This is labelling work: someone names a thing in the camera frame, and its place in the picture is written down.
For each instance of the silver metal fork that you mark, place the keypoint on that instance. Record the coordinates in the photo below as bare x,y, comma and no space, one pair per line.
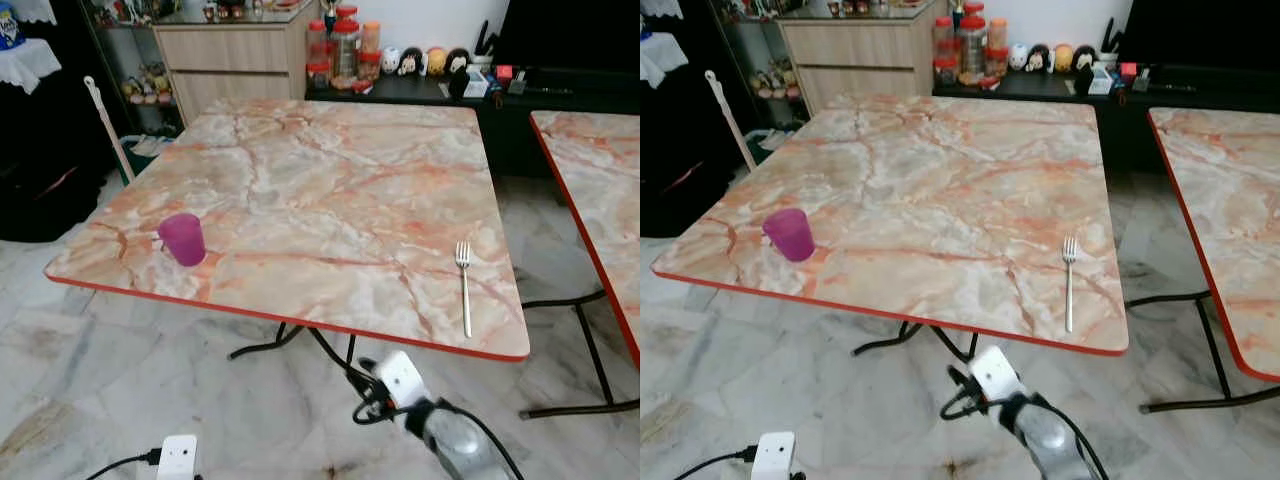
465,295
1069,290

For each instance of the marble pattern folding table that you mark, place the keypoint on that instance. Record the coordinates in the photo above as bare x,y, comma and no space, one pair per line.
320,200
600,190
1225,220
930,190

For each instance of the purple plastic cup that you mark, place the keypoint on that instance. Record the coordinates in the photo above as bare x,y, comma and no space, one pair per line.
184,243
791,238

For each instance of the small white box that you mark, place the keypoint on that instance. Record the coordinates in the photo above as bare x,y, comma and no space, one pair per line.
476,87
1101,84

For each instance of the white round doll figurine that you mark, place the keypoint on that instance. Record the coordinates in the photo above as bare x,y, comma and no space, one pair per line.
391,61
1018,57

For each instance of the yellow round doll figurine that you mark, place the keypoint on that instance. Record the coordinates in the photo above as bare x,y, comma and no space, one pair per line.
1063,58
436,61

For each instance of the large clear jar red lid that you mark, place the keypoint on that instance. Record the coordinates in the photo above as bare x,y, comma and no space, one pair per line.
345,50
972,48

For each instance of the orange filled jar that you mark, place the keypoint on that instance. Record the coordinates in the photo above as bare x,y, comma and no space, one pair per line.
371,38
998,35

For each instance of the slim clear jar red lid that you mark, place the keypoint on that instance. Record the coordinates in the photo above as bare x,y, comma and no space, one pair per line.
317,42
944,40

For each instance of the light wooden drawer cabinet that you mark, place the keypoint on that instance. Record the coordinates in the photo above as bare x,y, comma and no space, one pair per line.
235,60
860,55

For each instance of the long wooden back scratcher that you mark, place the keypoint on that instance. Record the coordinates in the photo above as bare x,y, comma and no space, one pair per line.
732,122
110,130

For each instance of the black shelf with figurines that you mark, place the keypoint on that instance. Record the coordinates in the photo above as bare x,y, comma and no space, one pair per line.
145,85
765,80

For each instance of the black flat television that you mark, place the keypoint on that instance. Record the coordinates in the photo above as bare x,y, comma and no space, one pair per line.
570,35
1200,32

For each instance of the white lace cloth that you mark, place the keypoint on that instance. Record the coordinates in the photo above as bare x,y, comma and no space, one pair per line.
25,62
660,58

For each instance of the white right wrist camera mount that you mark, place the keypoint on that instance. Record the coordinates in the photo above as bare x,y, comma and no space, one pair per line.
404,380
998,375

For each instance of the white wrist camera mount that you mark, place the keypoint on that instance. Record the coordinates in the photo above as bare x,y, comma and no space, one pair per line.
998,375
774,455
178,458
404,380

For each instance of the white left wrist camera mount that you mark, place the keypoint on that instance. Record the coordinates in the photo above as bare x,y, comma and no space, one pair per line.
178,458
774,455

